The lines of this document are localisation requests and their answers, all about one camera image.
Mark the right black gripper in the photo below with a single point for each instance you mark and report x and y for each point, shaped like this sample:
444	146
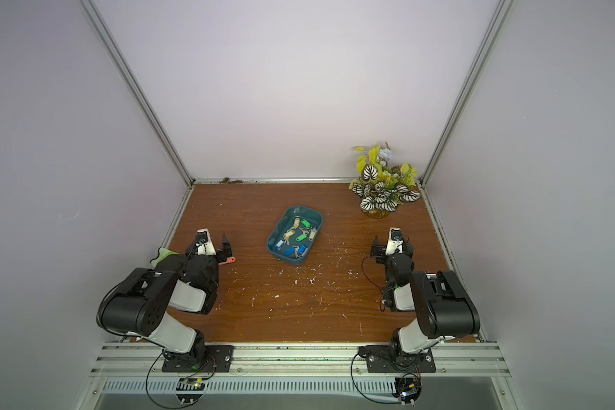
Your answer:
389	254

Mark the teal plastic storage box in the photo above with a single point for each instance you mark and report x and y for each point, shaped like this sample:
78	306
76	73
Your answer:
285	224

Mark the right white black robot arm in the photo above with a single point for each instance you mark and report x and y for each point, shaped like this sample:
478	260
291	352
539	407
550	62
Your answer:
441	306

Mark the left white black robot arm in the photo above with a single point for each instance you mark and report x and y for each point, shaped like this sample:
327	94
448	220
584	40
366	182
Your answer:
187	281

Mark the pink eraser block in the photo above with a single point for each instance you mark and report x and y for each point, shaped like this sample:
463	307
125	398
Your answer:
229	260

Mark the black green work glove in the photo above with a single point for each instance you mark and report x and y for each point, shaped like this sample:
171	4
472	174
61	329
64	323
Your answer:
168	260

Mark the artificial potted plant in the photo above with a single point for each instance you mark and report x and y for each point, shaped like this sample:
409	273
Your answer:
382	187

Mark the right controller board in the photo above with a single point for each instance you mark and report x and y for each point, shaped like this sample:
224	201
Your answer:
408	388

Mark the controller board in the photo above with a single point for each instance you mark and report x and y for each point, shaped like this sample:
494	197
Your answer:
189	390
408	388

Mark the left controller board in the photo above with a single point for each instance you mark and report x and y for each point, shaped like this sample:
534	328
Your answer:
189	390

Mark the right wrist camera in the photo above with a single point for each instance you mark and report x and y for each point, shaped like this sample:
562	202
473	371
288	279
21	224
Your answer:
395	241

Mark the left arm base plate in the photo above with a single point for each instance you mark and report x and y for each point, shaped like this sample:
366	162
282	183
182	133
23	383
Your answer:
209	358

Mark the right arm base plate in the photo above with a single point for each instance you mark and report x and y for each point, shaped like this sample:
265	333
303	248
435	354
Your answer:
385	358

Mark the aluminium front rail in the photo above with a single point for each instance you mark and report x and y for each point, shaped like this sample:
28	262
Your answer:
300	359

